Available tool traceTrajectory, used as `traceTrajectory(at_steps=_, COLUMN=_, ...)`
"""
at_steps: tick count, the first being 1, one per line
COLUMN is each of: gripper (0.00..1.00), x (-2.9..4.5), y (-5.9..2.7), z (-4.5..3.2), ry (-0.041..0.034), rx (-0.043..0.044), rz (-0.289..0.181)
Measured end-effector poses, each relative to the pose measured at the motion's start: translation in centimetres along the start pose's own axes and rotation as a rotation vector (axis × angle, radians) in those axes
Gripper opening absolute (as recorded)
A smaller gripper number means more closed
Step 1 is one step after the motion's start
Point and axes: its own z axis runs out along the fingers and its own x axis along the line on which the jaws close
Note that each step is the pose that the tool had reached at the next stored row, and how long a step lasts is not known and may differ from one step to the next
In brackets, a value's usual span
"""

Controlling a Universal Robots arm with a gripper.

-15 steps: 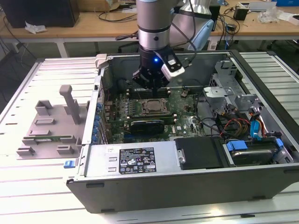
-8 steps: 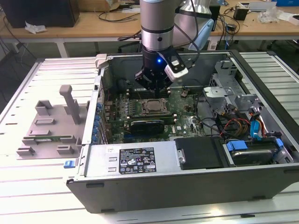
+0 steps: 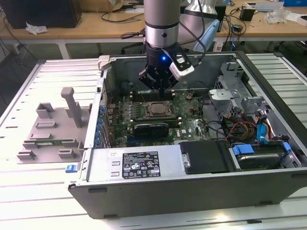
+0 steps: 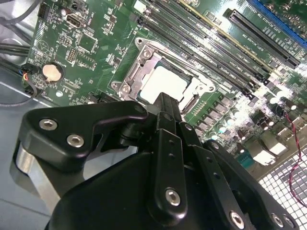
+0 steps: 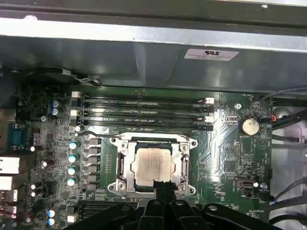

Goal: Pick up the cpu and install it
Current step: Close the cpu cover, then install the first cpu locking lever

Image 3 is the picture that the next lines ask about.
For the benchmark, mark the black graphics card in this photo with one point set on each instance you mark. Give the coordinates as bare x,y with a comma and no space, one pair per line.
151,130

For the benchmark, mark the small black box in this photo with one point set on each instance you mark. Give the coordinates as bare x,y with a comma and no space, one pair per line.
247,14

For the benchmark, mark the black plastic shroud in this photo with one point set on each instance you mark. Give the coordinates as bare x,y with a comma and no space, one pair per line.
204,157

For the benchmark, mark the wooden desk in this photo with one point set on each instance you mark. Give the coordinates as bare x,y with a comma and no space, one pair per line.
84,26

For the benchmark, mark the green RAM stick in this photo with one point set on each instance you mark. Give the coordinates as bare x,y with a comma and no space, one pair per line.
156,121
54,143

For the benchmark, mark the blue plastic clip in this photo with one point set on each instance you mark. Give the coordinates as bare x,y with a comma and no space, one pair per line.
71,169

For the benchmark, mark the grey parts rack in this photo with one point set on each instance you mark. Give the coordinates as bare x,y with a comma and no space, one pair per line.
62,134

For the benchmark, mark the green motherboard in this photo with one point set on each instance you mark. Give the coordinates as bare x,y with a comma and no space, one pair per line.
189,129

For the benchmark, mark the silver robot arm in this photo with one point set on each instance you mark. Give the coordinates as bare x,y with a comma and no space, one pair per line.
161,19

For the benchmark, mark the hard disk in blue carrier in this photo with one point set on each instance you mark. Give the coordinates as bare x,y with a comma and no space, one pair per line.
259,159

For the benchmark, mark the silver CPU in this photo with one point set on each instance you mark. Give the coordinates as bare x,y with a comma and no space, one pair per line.
158,107

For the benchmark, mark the clear plastic bag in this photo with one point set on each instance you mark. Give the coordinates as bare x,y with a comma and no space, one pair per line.
275,15

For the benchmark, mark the CPU socket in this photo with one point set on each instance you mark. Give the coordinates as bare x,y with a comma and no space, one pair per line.
157,117

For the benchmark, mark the black computer tower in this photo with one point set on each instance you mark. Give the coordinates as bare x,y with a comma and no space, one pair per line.
43,12

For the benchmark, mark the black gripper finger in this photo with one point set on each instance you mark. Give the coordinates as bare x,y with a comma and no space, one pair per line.
173,81
145,77

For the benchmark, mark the round coin battery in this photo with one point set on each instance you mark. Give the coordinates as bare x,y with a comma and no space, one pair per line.
188,95

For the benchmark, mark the open PC case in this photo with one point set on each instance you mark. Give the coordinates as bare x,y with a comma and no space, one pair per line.
192,196

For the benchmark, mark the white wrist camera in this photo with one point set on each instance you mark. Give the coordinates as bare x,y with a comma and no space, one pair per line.
182,72

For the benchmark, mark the metal drive cage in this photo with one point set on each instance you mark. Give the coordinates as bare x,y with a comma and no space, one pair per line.
223,94

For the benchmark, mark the crumpled white paper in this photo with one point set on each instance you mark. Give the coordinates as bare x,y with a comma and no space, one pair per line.
36,28

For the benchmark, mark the silver power supply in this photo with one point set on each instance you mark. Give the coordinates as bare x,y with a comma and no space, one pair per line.
100,165

